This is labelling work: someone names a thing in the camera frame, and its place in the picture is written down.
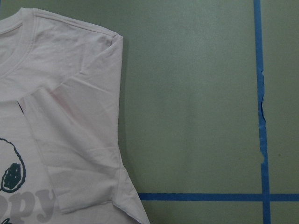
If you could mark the blue tape line crosswise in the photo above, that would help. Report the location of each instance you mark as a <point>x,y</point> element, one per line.
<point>218,197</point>

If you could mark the blue tape line lengthwise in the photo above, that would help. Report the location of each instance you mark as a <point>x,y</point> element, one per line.
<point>261,119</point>

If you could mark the pink Snoopy t-shirt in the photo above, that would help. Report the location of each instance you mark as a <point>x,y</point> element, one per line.
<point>60,161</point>

